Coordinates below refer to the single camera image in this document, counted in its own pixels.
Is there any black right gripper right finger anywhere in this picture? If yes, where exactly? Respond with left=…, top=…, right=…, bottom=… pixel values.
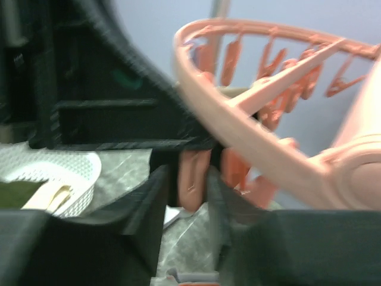
left=207, top=167, right=380, bottom=285

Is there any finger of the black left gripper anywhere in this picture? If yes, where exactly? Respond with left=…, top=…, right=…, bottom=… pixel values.
left=44, top=1, right=215, bottom=151

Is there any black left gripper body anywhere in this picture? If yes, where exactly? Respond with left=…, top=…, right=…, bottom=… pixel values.
left=1, top=1, right=60, bottom=149

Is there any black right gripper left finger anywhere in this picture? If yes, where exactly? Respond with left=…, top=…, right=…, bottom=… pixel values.
left=1, top=166, right=168, bottom=285

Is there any grey striped boxer underwear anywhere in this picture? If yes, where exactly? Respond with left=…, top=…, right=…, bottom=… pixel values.
left=150, top=268, right=220, bottom=286

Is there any pink round clip hanger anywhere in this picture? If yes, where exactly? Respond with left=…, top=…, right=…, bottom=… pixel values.
left=172, top=17, right=381, bottom=214

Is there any beige underwear in basket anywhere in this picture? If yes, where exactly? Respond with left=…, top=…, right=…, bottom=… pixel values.
left=22, top=181, right=71, bottom=213

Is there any olive green underwear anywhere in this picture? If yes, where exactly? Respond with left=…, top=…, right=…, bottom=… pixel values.
left=0, top=181, right=46, bottom=209

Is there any white perforated laundry basket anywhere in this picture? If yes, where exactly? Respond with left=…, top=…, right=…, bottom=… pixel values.
left=1, top=143, right=102, bottom=217

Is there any silver clothes rack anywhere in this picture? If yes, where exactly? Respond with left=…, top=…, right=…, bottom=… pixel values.
left=210, top=0, right=231, bottom=18

